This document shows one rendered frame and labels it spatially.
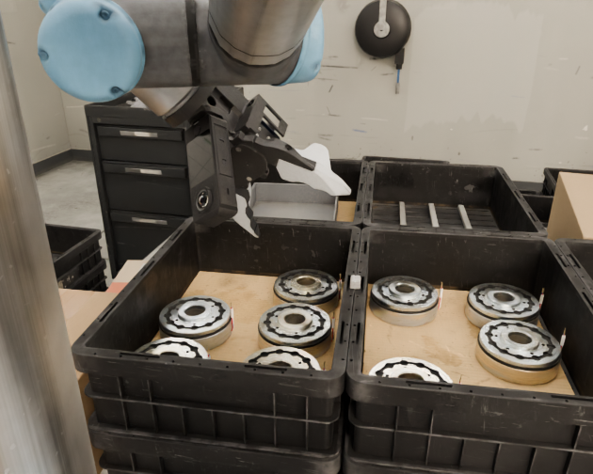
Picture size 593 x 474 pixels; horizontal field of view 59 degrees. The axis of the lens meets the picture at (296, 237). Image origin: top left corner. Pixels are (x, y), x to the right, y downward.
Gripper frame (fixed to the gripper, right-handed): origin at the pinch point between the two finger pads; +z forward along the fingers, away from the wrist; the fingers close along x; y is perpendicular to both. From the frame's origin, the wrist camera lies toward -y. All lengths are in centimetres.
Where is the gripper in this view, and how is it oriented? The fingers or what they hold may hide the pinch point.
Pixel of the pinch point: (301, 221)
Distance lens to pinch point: 64.7
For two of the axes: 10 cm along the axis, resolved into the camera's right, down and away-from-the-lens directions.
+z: 6.4, 5.9, 4.9
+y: 1.9, -7.4, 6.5
